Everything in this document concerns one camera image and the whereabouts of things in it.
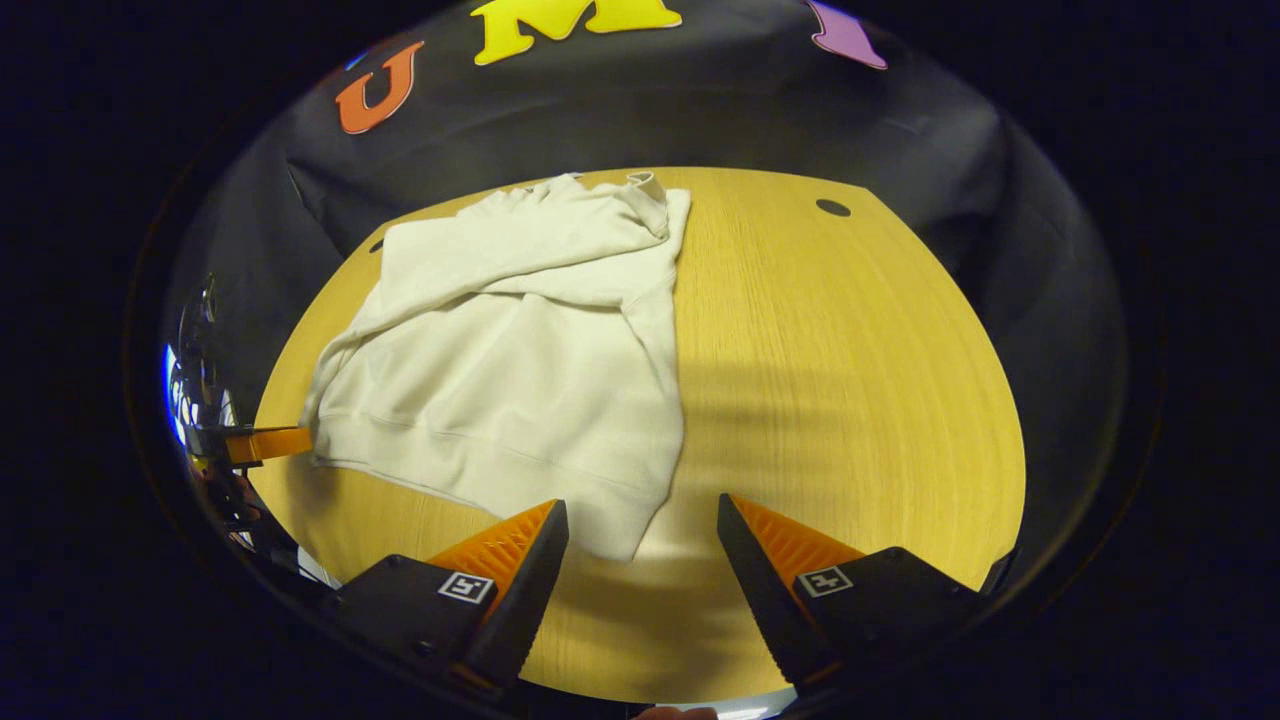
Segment cream sweatshirt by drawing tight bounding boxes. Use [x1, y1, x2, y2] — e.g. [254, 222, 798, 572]
[300, 172, 693, 563]

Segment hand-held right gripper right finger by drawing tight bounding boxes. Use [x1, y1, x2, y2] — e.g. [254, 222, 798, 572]
[716, 492, 986, 698]

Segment computer monitor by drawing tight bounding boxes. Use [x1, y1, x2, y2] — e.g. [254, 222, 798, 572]
[163, 343, 236, 453]

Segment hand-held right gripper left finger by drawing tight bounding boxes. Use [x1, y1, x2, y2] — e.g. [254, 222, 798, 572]
[333, 498, 571, 693]

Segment black backdrop cloth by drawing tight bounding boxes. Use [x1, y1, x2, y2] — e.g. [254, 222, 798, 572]
[160, 0, 1131, 561]

